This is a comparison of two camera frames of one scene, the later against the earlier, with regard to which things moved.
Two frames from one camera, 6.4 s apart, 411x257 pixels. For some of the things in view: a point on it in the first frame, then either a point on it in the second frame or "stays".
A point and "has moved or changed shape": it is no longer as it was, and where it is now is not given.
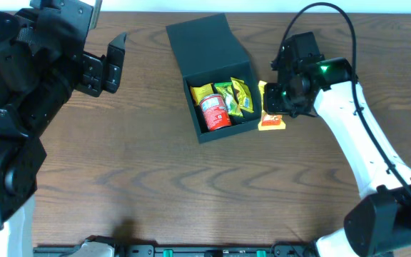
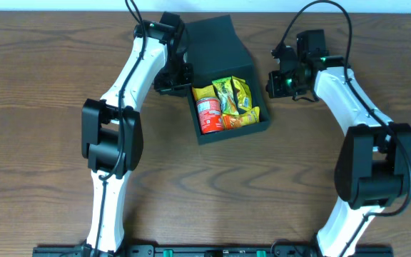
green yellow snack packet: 226,89 has moved or changed shape
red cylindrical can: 215,111 has moved or changed shape
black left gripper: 91,74 → 171,83
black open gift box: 207,52 stays
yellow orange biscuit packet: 268,121 → 234,121
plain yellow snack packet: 243,95 stays
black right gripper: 272,98 → 278,86
